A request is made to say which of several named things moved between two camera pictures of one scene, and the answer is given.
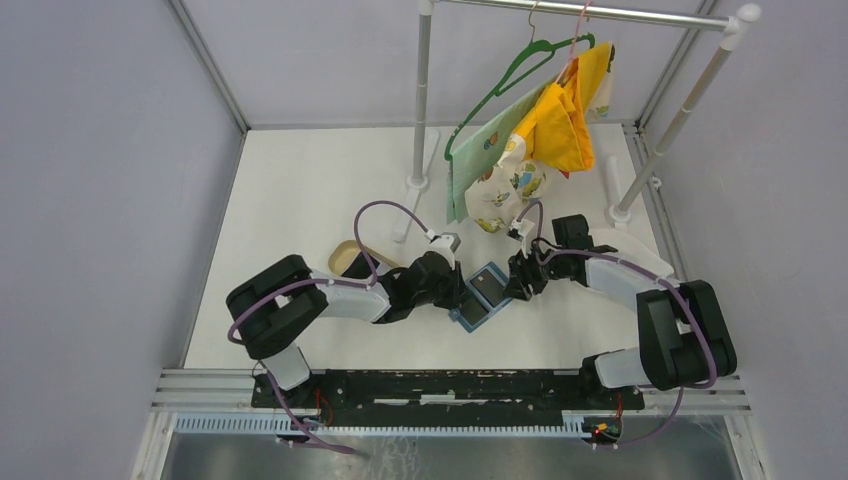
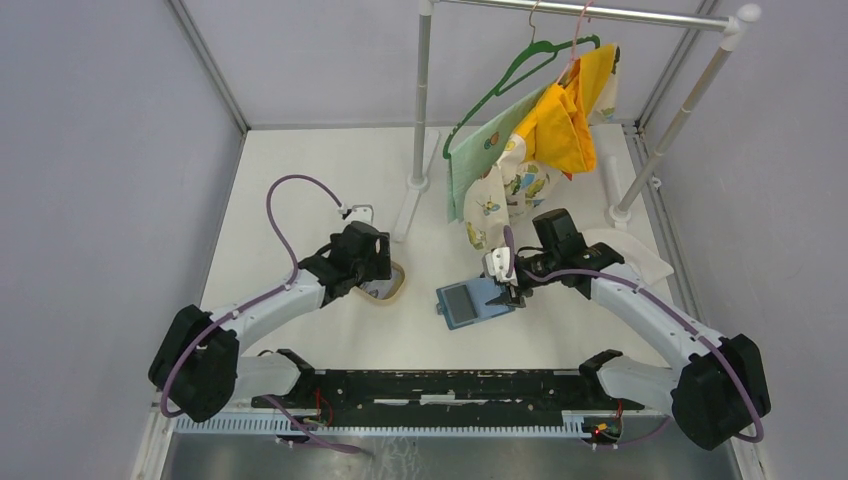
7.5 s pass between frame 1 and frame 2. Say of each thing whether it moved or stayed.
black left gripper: moved
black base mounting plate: stayed
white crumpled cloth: stayed
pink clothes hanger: stayed
